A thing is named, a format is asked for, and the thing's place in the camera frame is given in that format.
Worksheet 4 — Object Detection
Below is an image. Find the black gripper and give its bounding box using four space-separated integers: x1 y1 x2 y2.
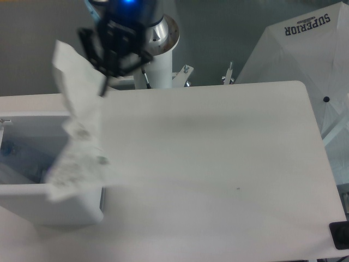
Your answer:
77 1 158 97

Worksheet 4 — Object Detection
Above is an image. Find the white plastic wrapper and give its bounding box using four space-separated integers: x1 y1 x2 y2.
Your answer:
45 40 109 201

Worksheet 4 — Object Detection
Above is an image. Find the clear plastic water bottle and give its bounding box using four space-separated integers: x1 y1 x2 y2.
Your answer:
1 140 54 184

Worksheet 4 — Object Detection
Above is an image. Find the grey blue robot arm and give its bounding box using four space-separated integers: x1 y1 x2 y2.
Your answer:
77 1 163 97

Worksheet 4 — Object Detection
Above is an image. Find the white plastic trash can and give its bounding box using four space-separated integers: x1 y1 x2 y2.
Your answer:
1 112 104 225

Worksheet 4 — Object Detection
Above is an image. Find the white umbrella with lettering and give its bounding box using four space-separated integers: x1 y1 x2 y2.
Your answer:
237 2 348 185

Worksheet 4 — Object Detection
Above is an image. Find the black device at table edge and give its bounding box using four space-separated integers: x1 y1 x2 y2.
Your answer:
329 221 348 250

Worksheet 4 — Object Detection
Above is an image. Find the black cable on pedestal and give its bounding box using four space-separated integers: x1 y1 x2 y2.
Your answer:
141 65 152 90

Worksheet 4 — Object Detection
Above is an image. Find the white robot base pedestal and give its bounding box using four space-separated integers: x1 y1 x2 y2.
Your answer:
133 14 180 90

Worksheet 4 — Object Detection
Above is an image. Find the middle metal bracket clamp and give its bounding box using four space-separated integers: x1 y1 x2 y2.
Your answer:
172 64 194 88

